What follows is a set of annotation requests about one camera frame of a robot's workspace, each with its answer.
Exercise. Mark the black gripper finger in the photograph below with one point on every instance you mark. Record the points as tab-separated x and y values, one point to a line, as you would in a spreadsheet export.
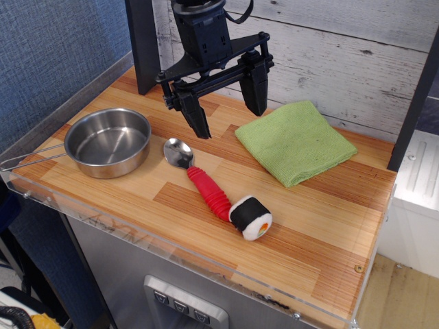
194	115
254	86

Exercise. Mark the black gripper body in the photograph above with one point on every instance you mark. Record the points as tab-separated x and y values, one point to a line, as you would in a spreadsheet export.
211	58

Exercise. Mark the green towel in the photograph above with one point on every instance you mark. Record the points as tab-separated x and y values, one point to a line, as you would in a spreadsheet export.
295	143

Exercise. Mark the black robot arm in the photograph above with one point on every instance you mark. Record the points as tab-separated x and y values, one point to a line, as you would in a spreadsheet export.
212	61

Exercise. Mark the plush sushi roll toy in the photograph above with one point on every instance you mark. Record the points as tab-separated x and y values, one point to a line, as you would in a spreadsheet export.
250	217

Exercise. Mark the clear acrylic edge guard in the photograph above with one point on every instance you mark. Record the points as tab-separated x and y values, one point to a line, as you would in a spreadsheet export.
309	268

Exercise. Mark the stainless steel cabinet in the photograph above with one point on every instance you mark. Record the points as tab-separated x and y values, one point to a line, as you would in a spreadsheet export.
137	274

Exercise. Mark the silver button panel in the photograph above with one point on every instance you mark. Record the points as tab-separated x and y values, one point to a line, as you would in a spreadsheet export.
172	307

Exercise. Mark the white appliance at right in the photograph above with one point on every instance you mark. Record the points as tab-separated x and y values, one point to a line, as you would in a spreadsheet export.
410	232

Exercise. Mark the yellow object bottom left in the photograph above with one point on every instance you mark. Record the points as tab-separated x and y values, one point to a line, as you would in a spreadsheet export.
43	321

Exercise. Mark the spoon with red handle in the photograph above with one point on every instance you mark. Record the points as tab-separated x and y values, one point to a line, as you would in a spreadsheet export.
178	154

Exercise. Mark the dark vertical post left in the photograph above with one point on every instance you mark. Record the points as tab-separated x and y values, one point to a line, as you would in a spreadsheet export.
143	38

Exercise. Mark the metal pot with wire handle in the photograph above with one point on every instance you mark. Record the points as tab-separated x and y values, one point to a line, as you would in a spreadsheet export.
106	144

